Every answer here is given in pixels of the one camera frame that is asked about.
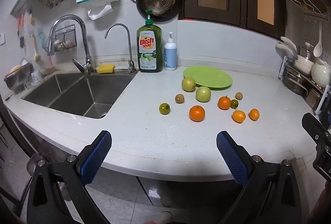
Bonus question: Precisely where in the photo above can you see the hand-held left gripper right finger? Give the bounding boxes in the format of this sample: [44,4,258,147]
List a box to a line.
[216,131,302,224]

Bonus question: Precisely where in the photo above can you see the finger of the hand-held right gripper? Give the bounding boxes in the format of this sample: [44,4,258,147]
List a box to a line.
[302,112,331,183]

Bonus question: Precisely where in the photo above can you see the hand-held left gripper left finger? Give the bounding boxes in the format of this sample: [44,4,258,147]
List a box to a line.
[26,130,112,224]

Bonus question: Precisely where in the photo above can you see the orange tangerine with stem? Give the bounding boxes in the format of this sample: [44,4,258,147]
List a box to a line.
[218,95,231,111]

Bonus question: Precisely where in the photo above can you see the large orange tangerine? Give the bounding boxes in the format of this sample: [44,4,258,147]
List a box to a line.
[189,105,206,122]

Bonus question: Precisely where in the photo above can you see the green plate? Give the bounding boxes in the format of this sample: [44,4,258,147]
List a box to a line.
[183,66,233,91]

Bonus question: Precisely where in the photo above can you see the metal pot rack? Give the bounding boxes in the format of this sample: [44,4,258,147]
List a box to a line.
[278,56,331,114]

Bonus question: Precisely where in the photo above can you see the steel double sink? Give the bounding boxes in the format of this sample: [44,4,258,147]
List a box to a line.
[21,72,137,119]

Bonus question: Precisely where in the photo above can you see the steel pot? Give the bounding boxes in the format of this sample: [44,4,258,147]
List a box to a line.
[282,67,311,96]

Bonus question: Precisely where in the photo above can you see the white pitcher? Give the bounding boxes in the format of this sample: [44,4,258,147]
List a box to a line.
[311,59,331,89]

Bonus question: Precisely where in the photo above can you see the yellow lemon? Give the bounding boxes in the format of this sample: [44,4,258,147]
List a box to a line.
[181,77,196,92]

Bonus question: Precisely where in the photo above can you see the yellow sponge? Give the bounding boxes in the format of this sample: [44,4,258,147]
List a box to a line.
[97,64,115,74]

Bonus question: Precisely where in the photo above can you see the white spoon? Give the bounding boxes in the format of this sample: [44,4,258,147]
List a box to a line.
[313,22,324,58]

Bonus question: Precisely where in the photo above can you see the steel dish drainer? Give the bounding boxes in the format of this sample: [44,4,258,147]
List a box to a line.
[4,58,36,94]

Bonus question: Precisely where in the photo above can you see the large chrome faucet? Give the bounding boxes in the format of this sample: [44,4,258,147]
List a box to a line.
[48,15,94,75]

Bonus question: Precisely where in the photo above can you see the white dish brush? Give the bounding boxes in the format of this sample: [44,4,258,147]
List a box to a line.
[30,35,41,63]

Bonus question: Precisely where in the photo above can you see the thin chrome faucet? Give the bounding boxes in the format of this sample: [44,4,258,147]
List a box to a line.
[104,23,137,74]

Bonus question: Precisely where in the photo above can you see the green dish soap bottle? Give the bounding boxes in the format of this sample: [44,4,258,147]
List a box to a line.
[137,10,163,73]

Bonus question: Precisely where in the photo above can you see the white blue pump bottle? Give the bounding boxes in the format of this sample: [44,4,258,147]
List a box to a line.
[164,32,178,71]

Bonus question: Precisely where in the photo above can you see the gold perforated colander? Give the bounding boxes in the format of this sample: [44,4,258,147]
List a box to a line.
[142,0,177,16]

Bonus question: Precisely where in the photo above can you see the white pan handle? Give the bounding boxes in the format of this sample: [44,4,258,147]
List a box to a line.
[281,36,298,52]

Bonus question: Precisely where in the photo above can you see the black wire basket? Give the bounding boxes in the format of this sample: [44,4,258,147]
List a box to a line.
[44,24,78,53]

